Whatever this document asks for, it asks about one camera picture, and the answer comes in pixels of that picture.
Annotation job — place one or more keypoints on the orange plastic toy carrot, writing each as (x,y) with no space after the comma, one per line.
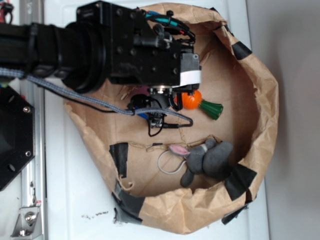
(195,101)

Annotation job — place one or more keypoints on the aluminium frame rail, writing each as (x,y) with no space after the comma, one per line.
(33,176)

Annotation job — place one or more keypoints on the white metal tray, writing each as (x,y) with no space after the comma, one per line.
(80,206)

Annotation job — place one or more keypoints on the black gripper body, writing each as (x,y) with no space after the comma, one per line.
(137,47)

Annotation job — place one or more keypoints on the grey plush bunny toy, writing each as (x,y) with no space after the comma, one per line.
(210,158)

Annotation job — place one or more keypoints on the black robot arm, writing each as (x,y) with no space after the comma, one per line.
(50,51)

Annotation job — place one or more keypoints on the brown paper bag bin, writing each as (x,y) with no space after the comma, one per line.
(134,166)

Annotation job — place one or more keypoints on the black hexagonal robot base plate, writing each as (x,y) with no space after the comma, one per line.
(17,141)

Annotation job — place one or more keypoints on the silver corner bracket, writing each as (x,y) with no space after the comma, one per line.
(28,225)

